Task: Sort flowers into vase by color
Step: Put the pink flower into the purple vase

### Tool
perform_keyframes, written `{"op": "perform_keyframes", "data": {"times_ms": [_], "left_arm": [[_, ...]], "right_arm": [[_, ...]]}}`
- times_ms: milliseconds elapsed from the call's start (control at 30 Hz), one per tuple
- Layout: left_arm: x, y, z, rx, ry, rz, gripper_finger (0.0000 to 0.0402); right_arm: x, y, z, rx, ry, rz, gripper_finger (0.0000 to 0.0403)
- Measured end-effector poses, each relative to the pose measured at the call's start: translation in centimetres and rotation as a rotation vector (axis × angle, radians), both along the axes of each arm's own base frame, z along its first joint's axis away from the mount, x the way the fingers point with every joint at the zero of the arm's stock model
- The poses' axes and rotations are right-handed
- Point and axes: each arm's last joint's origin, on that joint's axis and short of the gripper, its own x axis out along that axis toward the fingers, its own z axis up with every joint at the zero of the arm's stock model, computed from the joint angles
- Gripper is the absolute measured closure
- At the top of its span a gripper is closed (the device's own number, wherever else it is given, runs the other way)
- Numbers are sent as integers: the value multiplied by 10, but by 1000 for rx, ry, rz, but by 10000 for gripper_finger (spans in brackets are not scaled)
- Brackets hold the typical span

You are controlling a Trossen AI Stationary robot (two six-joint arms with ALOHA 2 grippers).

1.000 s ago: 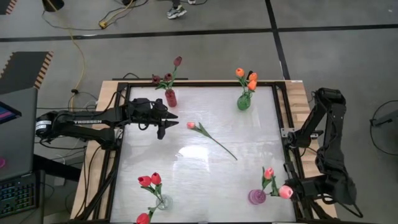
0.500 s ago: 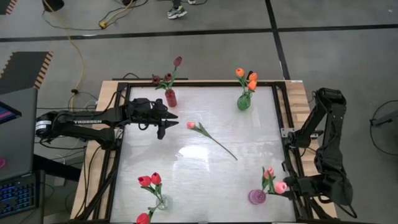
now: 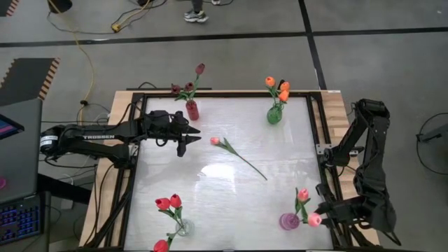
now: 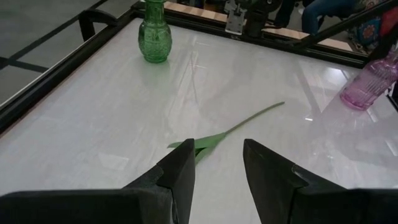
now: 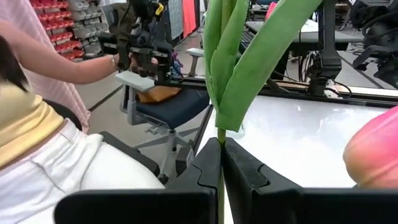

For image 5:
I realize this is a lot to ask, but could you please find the shelf with red bins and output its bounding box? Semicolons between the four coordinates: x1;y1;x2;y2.
29;0;109;63

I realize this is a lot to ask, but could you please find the person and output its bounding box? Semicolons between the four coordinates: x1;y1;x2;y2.
0;20;165;224
0;0;91;133

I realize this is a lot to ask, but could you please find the grey desk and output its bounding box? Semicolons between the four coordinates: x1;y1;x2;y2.
245;18;364;52

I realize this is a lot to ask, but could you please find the red hanging cloth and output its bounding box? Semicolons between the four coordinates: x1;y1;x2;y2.
182;0;198;30

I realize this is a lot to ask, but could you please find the pink tulip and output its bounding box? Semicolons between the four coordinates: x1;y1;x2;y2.
343;105;398;189

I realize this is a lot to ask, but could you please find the grey office chair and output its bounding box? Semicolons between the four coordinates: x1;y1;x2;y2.
114;46;215;184

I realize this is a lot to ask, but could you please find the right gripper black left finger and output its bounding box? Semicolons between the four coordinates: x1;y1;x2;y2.
54;136;222;224

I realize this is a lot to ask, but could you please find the pink tulip bouquet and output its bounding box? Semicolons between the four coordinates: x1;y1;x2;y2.
203;0;323;224

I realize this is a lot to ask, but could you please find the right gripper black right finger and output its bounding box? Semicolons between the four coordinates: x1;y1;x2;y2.
222;136;398;224

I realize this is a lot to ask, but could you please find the brown cushion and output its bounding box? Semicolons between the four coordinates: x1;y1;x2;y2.
136;85;183;105

